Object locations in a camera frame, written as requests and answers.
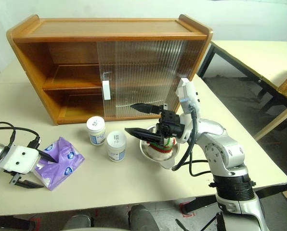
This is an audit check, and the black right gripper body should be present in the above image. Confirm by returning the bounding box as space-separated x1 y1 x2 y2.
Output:
156 103 185 145

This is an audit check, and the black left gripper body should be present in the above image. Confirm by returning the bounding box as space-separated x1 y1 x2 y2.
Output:
2 169 23 186

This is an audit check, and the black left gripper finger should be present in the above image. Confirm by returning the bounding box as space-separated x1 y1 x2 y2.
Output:
37 148 57 163
13 179 44 189

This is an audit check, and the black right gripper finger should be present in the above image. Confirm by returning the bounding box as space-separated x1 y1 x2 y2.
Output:
124 128 165 145
130 103 162 115

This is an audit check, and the purple tissue pack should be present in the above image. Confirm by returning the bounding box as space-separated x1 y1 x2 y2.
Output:
34 136 85 192

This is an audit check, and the white fluffy plush toy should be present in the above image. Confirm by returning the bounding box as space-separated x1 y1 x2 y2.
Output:
147 136 178 161

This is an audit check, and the white plastic bottle blue label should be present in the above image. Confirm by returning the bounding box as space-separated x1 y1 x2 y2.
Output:
106 130 128 163
86 115 106 146

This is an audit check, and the silver metal bowl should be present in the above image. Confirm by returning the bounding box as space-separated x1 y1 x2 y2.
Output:
139 125 181 170

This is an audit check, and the ribbed clear sliding door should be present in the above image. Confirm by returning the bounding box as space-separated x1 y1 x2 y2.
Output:
97 40 189 121
113 39 206 119

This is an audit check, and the wooden cabinet shelf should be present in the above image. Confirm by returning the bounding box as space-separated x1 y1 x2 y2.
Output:
42 63 103 90

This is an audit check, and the wooden cabinet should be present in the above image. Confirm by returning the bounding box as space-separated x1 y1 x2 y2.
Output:
6 13 213 125

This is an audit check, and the black table base bar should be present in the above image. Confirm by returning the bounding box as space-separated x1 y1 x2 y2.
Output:
182 179 287 215
0 215 36 231

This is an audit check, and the grey rounded shape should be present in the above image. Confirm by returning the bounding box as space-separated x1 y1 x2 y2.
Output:
63 215 94 231
129 204 160 231

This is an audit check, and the light wooden slat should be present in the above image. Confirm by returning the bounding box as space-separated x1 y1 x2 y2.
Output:
254 100 287 141

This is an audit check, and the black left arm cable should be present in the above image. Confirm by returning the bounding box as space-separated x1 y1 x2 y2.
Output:
0 122 42 154

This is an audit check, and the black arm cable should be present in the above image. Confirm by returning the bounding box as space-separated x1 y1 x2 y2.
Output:
171 105 216 178
0 122 42 154

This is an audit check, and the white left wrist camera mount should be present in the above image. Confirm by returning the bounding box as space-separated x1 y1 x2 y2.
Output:
0 145 41 175

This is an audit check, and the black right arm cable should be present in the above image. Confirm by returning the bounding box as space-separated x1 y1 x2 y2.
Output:
171 105 216 178

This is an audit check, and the cream table with black frame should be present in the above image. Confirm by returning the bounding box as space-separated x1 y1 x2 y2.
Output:
197 39 287 115

